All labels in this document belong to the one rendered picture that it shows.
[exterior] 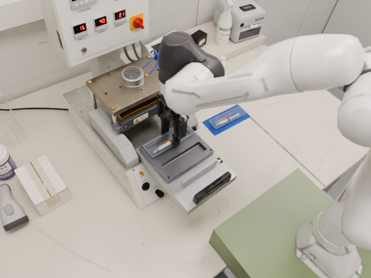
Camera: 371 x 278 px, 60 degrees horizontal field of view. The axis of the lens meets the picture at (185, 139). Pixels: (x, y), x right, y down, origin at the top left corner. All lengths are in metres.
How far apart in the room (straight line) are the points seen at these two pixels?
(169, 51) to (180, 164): 0.43
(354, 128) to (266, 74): 0.19
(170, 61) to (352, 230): 0.58
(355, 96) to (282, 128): 0.99
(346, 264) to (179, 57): 0.78
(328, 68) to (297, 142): 0.97
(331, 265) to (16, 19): 1.40
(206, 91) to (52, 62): 1.10
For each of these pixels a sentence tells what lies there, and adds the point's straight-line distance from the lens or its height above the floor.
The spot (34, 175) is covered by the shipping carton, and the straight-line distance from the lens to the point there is 1.29.
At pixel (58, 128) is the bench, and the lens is 1.52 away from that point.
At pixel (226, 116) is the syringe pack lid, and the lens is 1.53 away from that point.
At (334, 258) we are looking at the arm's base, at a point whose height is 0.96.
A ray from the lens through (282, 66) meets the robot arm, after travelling 0.65.
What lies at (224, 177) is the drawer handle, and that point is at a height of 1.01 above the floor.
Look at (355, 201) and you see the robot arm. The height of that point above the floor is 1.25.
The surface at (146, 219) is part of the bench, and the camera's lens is 1.23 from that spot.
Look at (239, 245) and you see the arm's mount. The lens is 1.11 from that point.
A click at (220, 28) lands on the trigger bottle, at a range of 1.86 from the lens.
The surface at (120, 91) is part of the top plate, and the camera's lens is 1.11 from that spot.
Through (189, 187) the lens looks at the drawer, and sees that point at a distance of 1.05.
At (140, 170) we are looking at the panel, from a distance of 1.15.
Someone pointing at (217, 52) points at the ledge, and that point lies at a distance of 1.85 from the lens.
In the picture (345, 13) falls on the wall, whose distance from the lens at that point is 3.35.
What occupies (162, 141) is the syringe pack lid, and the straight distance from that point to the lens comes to 1.10.
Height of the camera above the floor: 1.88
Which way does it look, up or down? 52 degrees down
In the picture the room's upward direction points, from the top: 8 degrees clockwise
